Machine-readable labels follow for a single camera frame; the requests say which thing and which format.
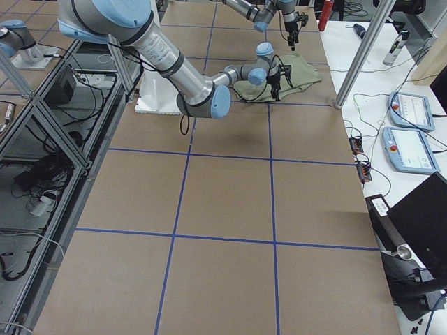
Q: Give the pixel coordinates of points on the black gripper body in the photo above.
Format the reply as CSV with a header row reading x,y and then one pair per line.
x,y
275,77
290,26

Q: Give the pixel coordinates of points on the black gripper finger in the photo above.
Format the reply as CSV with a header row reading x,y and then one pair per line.
x,y
275,88
292,40

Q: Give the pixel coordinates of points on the olive green long-sleeve shirt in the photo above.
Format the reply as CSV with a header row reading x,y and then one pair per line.
x,y
303,75

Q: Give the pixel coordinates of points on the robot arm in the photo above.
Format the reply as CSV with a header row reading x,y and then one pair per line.
x,y
262,17
132,24

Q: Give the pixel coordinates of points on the red cylinder bottle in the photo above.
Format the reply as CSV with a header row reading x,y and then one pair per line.
x,y
325,14

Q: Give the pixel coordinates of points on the clear spray bottle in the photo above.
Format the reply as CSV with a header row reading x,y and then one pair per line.
x,y
396,47

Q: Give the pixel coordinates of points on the far blue teach pendant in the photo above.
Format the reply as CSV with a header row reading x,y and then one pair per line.
x,y
410,111

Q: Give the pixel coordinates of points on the blue teach pendant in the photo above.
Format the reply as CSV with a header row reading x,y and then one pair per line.
x,y
410,111
408,151

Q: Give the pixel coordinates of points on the near blue teach pendant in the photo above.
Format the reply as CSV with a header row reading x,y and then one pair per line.
x,y
408,151

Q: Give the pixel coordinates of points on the black box with white label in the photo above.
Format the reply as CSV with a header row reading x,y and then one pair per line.
x,y
382,225

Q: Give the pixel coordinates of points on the black laptop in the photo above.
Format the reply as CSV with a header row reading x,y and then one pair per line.
x,y
420,218

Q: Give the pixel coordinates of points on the aluminium frame pillar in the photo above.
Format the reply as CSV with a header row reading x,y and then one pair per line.
x,y
375,26

